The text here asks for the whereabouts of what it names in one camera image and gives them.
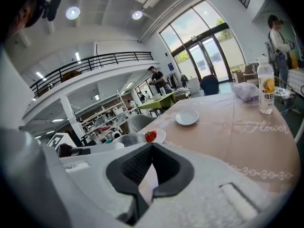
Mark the white shelving rack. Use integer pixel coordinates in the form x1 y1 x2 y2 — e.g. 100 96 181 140
76 89 133 137

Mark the dark blue chair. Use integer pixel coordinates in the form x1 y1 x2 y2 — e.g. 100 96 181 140
199 74 219 96

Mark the white bowl with dark item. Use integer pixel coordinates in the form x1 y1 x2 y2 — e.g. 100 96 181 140
175 109 200 126

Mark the purple tissue pack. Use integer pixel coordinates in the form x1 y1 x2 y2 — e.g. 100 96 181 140
232 82 260 102

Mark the white shallow plate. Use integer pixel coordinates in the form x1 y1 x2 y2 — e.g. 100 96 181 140
142 128 167 144

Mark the gold wire chair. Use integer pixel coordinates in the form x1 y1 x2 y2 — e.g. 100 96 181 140
273 75 296 109

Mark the pink floral tablecloth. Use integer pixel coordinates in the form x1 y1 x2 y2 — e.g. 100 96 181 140
137 92 302 194

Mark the black head camera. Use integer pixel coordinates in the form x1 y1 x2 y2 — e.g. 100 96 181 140
42 0 62 22

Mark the glass double door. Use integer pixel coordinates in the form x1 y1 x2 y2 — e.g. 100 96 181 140
186 34 232 83

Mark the clothes rack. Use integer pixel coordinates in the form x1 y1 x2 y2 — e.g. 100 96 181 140
166 72 190 90

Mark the green table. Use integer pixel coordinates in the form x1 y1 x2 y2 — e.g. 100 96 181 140
137 93 177 117

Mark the clear bottle yellow label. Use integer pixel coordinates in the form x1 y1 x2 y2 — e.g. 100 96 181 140
257 56 276 115

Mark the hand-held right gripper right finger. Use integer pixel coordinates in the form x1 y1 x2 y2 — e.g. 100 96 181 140
142 142 294 228

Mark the red strawberry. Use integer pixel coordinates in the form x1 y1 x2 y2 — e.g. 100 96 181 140
144 130 158 143

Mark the person's head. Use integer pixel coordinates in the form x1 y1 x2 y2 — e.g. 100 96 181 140
4 0 36 41

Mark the checked tablecloth table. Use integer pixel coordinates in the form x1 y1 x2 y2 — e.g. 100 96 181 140
287 67 304 97

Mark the black balcony railing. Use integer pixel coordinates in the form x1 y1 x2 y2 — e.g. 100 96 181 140
29 51 154 98

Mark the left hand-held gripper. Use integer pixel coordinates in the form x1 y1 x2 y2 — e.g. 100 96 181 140
47 132 125 158

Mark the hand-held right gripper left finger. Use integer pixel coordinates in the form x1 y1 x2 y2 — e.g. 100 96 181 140
44 142 154 228

